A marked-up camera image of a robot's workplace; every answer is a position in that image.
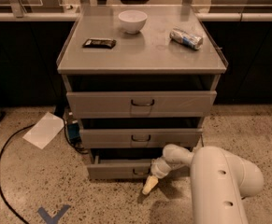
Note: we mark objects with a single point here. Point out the grey drawer cabinet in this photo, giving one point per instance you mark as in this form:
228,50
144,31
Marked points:
147,61

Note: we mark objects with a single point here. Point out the grey middle drawer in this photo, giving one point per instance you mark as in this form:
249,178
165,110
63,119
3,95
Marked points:
139,138

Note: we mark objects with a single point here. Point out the white bowl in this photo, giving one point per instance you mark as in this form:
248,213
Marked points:
132,21

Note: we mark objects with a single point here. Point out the blue box on floor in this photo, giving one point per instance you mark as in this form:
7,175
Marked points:
73,131

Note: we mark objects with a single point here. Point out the white paper sheet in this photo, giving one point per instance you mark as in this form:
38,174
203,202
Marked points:
44,131

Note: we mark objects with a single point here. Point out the grey drawer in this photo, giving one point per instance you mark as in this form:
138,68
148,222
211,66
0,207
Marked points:
140,104
122,163
139,138

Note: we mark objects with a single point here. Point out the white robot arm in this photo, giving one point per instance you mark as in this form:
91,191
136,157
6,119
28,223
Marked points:
219,181

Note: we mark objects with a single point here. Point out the dark counter with rail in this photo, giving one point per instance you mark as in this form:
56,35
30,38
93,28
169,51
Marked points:
30,50

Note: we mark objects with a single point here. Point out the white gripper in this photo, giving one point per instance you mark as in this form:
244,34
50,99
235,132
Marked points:
157,169

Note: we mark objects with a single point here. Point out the grey bottom drawer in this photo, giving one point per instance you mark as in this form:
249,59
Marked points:
122,163

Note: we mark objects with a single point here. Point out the grey top drawer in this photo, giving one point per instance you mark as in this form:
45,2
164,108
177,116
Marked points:
140,104

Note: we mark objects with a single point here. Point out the dark snack bar wrapper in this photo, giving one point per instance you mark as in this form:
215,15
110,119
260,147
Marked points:
99,43

